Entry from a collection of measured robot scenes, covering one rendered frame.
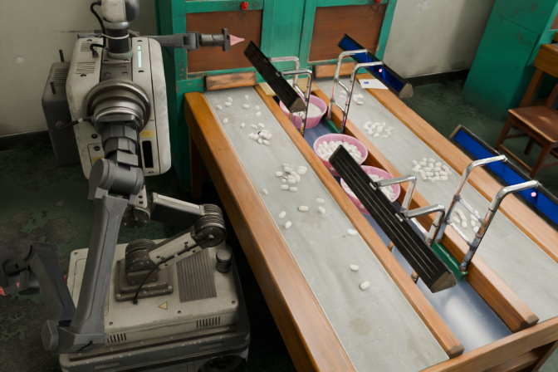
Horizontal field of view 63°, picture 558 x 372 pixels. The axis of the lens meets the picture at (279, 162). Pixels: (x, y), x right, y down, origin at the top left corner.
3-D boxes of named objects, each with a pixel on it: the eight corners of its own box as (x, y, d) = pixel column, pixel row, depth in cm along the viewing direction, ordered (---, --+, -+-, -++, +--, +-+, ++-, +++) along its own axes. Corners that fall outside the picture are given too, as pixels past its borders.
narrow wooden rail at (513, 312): (516, 342, 157) (529, 323, 150) (301, 95, 287) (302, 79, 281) (526, 337, 159) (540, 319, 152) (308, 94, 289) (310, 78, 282)
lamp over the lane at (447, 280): (432, 295, 122) (440, 277, 118) (327, 161, 167) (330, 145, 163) (455, 286, 125) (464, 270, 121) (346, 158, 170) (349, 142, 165)
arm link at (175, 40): (96, 56, 193) (93, 29, 190) (97, 55, 198) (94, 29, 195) (197, 52, 205) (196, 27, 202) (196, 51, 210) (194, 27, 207)
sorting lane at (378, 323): (365, 395, 131) (367, 392, 130) (203, 96, 261) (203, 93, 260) (447, 362, 142) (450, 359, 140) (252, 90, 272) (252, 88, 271)
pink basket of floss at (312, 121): (314, 137, 246) (316, 122, 240) (270, 122, 254) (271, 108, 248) (330, 115, 266) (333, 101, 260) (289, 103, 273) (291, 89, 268)
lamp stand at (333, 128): (340, 143, 244) (355, 66, 217) (323, 123, 258) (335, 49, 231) (369, 137, 250) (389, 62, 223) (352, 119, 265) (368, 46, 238)
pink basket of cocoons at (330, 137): (340, 188, 213) (344, 172, 207) (300, 160, 227) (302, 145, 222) (374, 167, 229) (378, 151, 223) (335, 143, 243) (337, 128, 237)
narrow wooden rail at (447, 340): (441, 372, 146) (452, 354, 139) (252, 100, 276) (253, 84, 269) (454, 367, 147) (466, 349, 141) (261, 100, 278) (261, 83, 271)
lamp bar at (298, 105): (290, 114, 192) (291, 98, 188) (242, 53, 237) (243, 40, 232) (306, 111, 195) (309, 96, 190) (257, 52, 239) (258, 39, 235)
